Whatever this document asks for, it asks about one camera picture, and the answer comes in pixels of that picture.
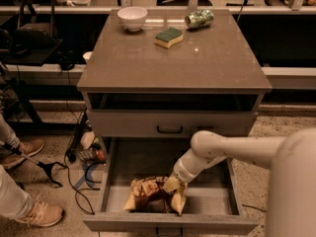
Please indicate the light trouser leg far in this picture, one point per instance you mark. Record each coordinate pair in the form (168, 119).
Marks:
(7, 134)

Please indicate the light trouser leg near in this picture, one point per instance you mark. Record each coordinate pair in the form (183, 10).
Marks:
(15, 203)

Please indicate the white paper cup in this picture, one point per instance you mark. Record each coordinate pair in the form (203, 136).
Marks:
(87, 56)

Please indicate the tan sneaker near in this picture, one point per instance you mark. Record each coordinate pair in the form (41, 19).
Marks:
(42, 214)

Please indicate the open middle drawer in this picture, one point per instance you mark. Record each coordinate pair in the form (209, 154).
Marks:
(212, 205)

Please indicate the closed top drawer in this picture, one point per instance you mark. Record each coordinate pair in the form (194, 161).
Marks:
(172, 124)

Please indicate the black side table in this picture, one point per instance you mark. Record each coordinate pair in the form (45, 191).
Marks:
(32, 57)

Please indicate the green yellow sponge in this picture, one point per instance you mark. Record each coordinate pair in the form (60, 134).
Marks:
(169, 37)

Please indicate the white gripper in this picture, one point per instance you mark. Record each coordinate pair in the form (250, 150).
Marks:
(181, 173)

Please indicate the brown chip bag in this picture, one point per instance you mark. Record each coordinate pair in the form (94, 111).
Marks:
(147, 195)

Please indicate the black grabber tool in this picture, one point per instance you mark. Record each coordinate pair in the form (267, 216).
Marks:
(46, 167)

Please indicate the black headphones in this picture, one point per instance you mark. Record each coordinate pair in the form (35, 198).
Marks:
(66, 60)

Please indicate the tan sneaker far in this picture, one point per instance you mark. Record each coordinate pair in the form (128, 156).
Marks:
(10, 157)

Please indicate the grey drawer cabinet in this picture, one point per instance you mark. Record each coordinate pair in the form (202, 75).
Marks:
(212, 69)

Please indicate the white ceramic bowl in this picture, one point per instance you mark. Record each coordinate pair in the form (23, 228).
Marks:
(132, 18)

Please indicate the light trouser leg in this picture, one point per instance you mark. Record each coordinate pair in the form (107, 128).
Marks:
(7, 134)
(15, 203)

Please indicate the black bag on shelf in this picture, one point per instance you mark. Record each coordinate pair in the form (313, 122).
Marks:
(31, 31)

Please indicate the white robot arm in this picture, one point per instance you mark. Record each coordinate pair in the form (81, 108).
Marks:
(291, 160)

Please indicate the tan sneaker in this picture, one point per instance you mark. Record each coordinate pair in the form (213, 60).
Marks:
(42, 214)
(10, 157)

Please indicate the crushed green soda can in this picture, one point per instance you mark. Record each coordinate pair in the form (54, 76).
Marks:
(199, 19)

